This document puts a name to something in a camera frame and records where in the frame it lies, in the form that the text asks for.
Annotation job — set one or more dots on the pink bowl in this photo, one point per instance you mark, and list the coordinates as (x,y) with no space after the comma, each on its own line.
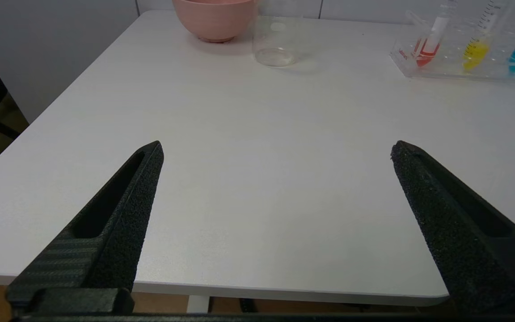
(215,20)

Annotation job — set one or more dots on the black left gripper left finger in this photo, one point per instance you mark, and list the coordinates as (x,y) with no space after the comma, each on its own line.
(119,223)

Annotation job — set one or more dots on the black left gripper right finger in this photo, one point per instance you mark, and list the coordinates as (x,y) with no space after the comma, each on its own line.
(458,250)

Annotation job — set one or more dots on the test tube with red pigment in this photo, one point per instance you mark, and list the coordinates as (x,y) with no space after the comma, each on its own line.
(427,51)

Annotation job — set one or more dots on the clear plastic test tube rack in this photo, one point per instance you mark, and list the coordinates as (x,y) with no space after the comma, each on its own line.
(449,74)

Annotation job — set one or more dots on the clear glass beaker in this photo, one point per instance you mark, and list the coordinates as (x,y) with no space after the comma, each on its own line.
(275,56)

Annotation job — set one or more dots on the test tube with yellow pigment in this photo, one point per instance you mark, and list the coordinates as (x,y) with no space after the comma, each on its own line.
(475,52)

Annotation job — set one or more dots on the white table leg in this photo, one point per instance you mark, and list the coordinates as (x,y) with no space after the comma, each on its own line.
(198,305)

